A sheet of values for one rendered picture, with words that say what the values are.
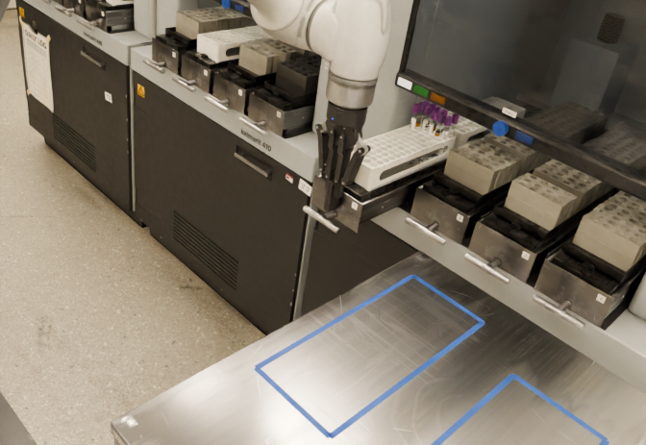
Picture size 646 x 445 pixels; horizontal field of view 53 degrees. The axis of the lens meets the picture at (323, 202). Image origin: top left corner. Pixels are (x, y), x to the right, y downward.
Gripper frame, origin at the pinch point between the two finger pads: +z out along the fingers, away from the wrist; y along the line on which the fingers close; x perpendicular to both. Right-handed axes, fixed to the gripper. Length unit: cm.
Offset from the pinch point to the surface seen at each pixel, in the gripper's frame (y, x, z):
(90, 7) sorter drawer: 129, -17, 1
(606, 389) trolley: -61, 7, -2
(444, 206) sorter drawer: -16.0, -16.8, 0.0
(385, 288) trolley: -27.6, 16.3, -2.0
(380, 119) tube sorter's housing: 10.9, -25.8, -6.2
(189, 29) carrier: 84, -24, -5
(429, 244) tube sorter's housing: -14.9, -16.8, 10.4
